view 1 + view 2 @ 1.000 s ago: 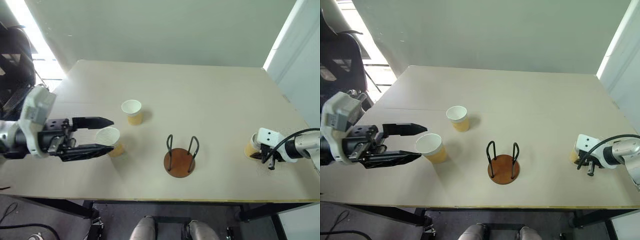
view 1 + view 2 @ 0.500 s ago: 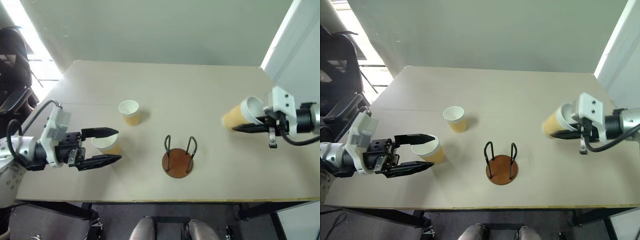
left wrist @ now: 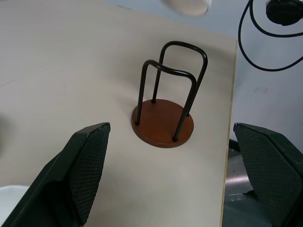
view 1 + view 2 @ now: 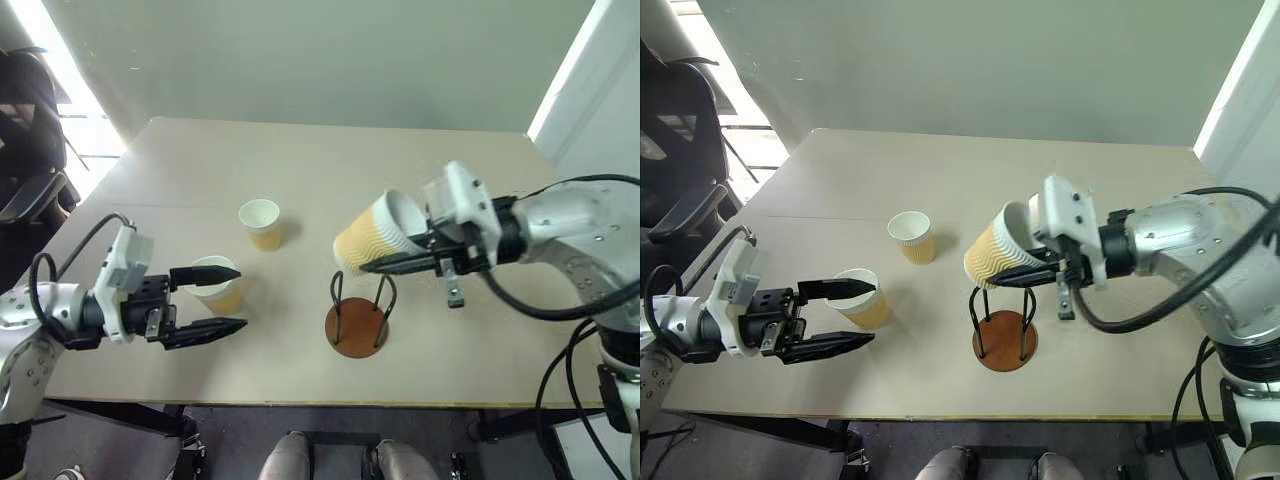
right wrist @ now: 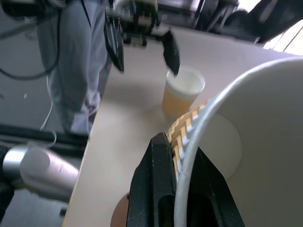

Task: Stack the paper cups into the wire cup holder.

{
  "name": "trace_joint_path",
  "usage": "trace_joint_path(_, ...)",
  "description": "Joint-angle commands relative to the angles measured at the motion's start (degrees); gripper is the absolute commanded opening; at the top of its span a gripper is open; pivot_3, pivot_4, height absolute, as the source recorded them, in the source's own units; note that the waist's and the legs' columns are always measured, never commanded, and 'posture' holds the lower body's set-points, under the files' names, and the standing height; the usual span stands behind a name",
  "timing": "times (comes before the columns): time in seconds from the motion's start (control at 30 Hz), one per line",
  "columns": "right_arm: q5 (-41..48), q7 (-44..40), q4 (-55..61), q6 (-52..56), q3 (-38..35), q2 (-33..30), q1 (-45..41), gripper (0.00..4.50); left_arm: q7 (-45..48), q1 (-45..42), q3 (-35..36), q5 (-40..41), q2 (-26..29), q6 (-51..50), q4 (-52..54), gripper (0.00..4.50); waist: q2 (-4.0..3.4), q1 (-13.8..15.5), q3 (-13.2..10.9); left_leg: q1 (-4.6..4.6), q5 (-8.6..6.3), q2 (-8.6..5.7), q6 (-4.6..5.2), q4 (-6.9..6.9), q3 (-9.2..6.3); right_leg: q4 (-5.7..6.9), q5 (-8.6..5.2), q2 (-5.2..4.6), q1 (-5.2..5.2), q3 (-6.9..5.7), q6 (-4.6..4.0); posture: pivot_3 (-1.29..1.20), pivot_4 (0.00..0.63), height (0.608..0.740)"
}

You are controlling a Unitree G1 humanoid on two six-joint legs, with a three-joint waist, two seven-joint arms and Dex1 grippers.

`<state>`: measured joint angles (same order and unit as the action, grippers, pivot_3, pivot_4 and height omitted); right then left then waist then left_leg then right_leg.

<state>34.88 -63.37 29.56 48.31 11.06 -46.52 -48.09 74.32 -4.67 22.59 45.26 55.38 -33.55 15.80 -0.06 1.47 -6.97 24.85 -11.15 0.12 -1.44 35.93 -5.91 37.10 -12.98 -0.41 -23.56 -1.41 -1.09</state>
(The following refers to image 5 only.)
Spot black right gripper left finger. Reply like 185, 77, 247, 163
128, 132, 178, 227

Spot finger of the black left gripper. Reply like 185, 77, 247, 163
104, 22, 125, 73
161, 30, 182, 77

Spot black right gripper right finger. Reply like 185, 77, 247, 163
188, 146, 246, 227

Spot large white ribbed paper cup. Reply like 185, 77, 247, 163
165, 56, 303, 227

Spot orange ribbed paper cup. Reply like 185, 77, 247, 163
162, 67, 206, 118

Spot brown round object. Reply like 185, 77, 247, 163
110, 192, 131, 227

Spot person in grey trousers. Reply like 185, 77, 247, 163
36, 0, 112, 136

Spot black chair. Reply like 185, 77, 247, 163
196, 0, 303, 46

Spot silver metal cylinder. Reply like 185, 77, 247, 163
0, 143, 80, 203

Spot thin white cable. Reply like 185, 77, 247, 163
39, 75, 58, 149

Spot black cable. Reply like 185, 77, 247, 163
0, 0, 62, 80

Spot black frame bar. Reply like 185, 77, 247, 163
0, 124, 89, 152

